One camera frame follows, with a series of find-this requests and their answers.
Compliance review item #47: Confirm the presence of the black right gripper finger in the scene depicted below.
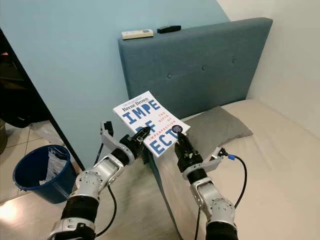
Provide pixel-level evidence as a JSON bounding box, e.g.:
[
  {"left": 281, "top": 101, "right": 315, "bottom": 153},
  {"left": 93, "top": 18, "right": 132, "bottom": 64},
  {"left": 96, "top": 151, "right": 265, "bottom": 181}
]
[{"left": 174, "top": 132, "right": 196, "bottom": 153}]

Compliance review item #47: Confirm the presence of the grey fabric pillow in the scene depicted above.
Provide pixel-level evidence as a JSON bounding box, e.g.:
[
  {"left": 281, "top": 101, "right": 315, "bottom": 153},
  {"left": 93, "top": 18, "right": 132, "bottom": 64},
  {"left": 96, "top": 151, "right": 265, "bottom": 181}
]
[{"left": 182, "top": 106, "right": 254, "bottom": 151}]

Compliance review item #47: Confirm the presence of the grey plastic bin liner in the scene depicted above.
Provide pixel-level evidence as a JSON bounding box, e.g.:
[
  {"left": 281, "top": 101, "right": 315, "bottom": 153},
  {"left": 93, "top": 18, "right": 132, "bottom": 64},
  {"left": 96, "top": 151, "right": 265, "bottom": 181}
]
[{"left": 44, "top": 149, "right": 68, "bottom": 183}]

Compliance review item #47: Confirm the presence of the blue fabric headboard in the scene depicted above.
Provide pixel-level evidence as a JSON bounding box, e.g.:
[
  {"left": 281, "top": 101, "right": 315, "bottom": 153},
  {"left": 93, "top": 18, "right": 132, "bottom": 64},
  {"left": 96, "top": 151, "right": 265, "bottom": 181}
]
[{"left": 118, "top": 17, "right": 274, "bottom": 163}]

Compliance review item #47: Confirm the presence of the white sheeted mattress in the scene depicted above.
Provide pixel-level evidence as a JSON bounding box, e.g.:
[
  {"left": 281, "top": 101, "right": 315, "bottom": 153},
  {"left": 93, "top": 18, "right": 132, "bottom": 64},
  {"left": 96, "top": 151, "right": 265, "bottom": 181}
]
[{"left": 152, "top": 99, "right": 320, "bottom": 240}]

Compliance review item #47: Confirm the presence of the white remote control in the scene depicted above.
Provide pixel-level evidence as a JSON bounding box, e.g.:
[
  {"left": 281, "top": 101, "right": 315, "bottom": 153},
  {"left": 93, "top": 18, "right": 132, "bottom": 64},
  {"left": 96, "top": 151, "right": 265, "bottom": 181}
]
[{"left": 121, "top": 29, "right": 154, "bottom": 40}]

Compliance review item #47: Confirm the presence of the blue round trash bin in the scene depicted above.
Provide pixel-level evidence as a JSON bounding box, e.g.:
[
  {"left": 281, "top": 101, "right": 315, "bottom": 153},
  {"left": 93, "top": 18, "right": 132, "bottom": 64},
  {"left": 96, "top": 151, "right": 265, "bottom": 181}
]
[{"left": 12, "top": 145, "right": 78, "bottom": 205}]

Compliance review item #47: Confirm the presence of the black remote control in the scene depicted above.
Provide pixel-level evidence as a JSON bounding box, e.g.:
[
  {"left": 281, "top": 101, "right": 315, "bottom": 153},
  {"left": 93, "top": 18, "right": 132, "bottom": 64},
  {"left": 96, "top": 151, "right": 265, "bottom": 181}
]
[{"left": 156, "top": 25, "right": 182, "bottom": 34}]

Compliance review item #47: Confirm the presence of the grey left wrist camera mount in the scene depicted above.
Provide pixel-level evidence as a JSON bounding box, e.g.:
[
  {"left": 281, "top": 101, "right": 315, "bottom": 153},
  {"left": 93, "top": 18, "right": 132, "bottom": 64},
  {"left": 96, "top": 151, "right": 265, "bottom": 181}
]
[{"left": 100, "top": 121, "right": 123, "bottom": 156}]

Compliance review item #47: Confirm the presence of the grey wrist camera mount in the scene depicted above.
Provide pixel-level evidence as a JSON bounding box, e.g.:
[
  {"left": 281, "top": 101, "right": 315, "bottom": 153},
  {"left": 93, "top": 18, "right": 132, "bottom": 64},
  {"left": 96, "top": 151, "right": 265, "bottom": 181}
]
[
  {"left": 182, "top": 146, "right": 228, "bottom": 180},
  {"left": 100, "top": 121, "right": 123, "bottom": 156}
]

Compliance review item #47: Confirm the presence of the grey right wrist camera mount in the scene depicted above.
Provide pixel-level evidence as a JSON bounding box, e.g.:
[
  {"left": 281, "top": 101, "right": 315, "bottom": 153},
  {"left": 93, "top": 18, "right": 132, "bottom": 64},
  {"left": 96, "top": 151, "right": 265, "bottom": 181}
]
[{"left": 182, "top": 146, "right": 228, "bottom": 180}]

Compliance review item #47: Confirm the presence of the black door frame post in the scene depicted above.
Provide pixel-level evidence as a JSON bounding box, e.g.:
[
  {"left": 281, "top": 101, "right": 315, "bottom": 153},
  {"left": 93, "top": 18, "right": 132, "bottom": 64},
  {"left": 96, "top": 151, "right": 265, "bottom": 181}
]
[{"left": 0, "top": 30, "right": 85, "bottom": 173}]

